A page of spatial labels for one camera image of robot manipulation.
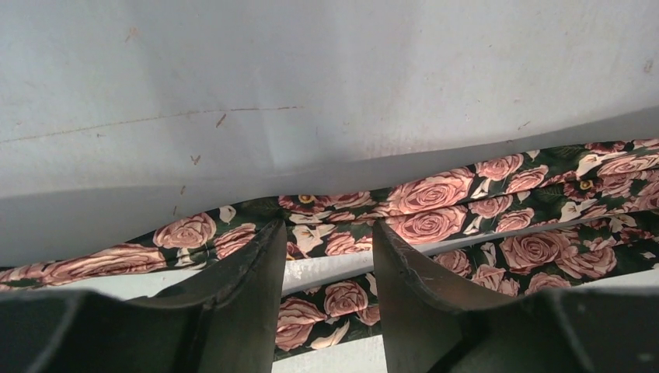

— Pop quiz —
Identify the rose patterned necktie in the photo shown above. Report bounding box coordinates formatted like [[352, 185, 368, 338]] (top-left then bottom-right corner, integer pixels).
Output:
[[1, 139, 658, 362]]

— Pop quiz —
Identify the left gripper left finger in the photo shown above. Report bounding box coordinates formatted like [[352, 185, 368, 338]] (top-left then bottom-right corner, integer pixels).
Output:
[[1, 221, 287, 372]]

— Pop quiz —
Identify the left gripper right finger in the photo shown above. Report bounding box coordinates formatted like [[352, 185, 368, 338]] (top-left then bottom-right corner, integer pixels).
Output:
[[373, 221, 658, 372]]

